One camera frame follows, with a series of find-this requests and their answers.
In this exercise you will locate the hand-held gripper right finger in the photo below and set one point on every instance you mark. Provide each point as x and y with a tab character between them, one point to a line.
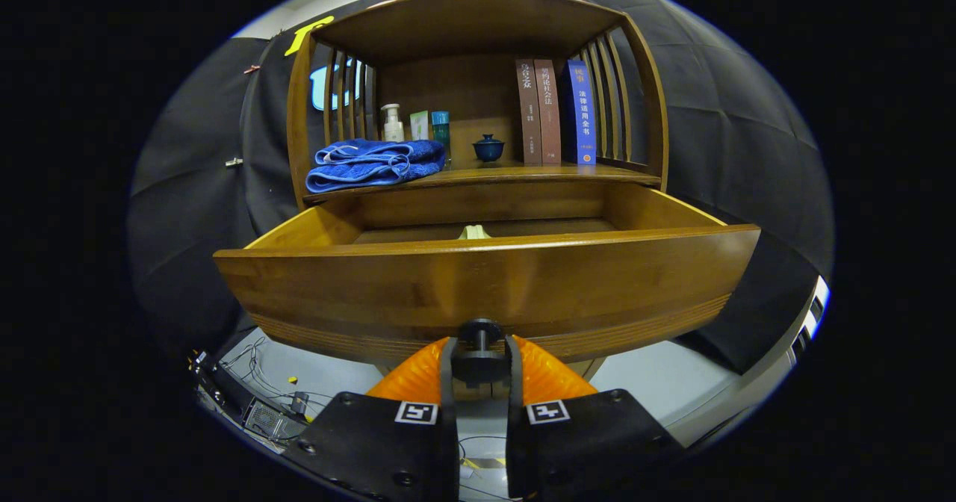
515	450

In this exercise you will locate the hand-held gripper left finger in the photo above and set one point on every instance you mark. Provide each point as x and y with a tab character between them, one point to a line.
448	450

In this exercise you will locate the wooden drawer with black knob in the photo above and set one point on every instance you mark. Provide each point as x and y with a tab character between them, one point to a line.
485	285

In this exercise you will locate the yellow brush with white pad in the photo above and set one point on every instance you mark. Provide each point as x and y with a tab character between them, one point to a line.
474	232

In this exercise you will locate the wooden countertop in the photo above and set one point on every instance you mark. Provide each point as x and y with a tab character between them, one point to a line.
523	175

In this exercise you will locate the wooden cabinet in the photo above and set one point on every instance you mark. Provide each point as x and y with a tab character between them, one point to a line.
463	91

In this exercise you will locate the grey vented box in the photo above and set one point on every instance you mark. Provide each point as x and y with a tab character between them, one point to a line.
265	420

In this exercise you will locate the black electronic device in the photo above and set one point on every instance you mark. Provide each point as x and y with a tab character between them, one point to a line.
216	382

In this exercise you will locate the folded blue towel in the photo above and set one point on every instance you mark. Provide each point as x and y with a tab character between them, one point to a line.
373	162

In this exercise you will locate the dark blue lidded teacup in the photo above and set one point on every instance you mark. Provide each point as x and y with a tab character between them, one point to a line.
488	149

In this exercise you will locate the white pump bottle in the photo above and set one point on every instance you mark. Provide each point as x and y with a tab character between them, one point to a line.
393	130

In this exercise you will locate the blue glass bottle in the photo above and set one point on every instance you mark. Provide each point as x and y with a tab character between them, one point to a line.
441	125

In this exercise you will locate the green and white tube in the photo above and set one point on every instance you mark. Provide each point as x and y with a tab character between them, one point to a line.
420	125

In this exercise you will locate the dark brown book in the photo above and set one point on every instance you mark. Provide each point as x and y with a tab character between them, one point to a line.
529	121

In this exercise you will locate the reddish brown book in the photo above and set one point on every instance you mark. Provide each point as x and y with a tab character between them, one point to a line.
550	121

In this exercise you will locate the blue book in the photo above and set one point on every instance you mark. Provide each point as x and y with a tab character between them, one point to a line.
584	121

